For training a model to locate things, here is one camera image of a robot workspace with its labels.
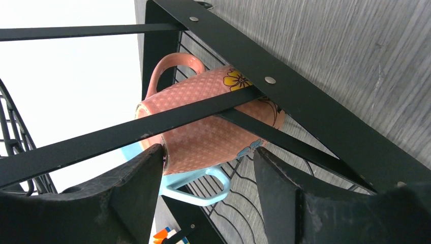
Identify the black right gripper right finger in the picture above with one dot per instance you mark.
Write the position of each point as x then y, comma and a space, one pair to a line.
300, 208

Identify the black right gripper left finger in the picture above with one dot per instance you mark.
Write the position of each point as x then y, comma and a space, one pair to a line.
117, 206

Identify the black wire dish rack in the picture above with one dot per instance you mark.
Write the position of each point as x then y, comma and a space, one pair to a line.
344, 85

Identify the salmon pink mug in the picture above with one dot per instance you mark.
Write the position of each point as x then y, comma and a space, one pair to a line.
204, 143

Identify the light blue mug in rack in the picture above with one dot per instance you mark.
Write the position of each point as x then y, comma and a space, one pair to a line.
180, 186

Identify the toy brick house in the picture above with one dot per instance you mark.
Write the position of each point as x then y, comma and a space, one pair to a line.
167, 233

